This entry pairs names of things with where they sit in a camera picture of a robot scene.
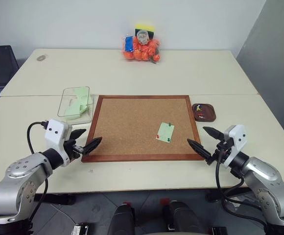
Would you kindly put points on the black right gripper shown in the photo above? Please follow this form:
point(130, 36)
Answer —
point(218, 150)

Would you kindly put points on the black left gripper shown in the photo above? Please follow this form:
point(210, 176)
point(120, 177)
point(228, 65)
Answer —
point(71, 148)

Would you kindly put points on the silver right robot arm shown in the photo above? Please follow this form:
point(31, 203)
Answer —
point(267, 186)

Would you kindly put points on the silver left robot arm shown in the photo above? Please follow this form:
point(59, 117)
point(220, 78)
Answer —
point(14, 186)

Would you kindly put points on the light green paper note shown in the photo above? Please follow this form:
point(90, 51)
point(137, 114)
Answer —
point(164, 132)

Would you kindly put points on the wood-framed cork board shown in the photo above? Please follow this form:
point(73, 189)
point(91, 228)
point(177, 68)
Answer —
point(137, 127)

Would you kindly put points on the brown tray with pushpins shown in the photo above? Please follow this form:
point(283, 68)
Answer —
point(204, 112)

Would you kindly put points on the clear plastic container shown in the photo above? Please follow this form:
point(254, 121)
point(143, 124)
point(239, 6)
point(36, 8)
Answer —
point(76, 105)

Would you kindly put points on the small red block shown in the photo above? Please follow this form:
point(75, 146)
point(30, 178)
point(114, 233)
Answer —
point(165, 201)

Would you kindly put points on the dark rounded shape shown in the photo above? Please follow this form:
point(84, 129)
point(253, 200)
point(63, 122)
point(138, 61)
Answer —
point(121, 220)
point(182, 219)

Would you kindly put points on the plastic bag of oranges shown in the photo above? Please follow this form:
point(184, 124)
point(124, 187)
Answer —
point(143, 52)

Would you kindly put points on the clear round jar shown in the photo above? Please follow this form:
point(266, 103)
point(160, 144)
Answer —
point(142, 37)

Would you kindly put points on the yellow and black sponge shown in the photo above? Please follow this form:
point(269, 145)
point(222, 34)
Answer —
point(145, 27)

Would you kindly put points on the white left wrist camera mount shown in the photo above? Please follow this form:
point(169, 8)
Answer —
point(56, 133)

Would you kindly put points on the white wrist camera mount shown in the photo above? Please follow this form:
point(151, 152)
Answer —
point(56, 133)
point(237, 139)

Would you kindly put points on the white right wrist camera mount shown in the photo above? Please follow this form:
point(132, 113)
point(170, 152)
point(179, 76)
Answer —
point(237, 139)

